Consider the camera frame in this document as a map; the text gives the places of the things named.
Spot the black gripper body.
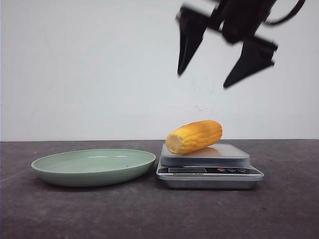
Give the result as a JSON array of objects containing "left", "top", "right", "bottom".
[{"left": 209, "top": 0, "right": 275, "bottom": 44}]

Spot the pale green plate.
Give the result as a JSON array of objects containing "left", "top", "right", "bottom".
[{"left": 31, "top": 148, "right": 156, "bottom": 187}]

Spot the silver digital kitchen scale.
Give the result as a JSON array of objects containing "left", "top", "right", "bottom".
[{"left": 157, "top": 143, "right": 264, "bottom": 190}]

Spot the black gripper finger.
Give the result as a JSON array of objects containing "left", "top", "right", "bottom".
[
  {"left": 176, "top": 6, "right": 223, "bottom": 76},
  {"left": 223, "top": 37, "right": 278, "bottom": 88}
]

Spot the yellow corn cob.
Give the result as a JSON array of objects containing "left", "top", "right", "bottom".
[{"left": 165, "top": 120, "right": 223, "bottom": 155}]

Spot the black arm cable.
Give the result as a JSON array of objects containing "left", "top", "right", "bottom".
[{"left": 264, "top": 0, "right": 307, "bottom": 25}]

